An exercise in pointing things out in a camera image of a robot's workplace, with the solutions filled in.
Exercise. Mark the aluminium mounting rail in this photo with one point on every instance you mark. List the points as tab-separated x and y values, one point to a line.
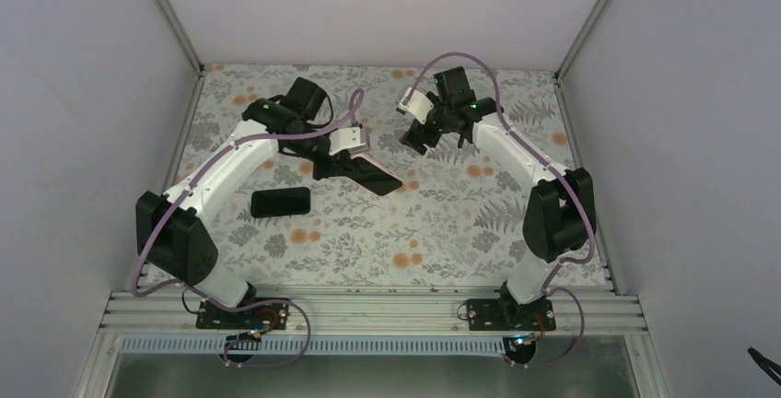
380	311

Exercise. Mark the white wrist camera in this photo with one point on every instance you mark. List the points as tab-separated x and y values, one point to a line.
415	103
353	140

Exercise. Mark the black object at corner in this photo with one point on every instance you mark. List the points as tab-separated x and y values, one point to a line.
767	365

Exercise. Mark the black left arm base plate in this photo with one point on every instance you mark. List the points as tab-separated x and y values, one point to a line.
271	316

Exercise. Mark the floral patterned table mat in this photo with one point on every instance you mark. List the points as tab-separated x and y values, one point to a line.
456	220

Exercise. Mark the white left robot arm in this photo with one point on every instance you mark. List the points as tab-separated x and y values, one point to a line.
171	228

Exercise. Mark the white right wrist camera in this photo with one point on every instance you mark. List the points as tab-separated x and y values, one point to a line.
415	103

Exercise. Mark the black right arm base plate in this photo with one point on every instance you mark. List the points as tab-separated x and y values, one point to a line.
505	315

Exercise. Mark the black phone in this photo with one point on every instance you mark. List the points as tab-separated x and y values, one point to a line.
284	202

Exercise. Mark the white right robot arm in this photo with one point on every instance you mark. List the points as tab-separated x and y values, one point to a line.
560	221

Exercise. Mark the white slotted cable duct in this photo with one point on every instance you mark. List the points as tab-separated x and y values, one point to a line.
320	345

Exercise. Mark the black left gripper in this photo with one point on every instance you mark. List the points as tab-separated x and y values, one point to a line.
333	168

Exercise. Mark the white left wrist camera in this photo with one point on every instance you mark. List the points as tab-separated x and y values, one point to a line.
353	140

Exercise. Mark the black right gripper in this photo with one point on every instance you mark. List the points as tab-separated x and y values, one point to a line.
411	138

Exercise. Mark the black smartphone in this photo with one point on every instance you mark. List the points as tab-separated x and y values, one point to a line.
378	178

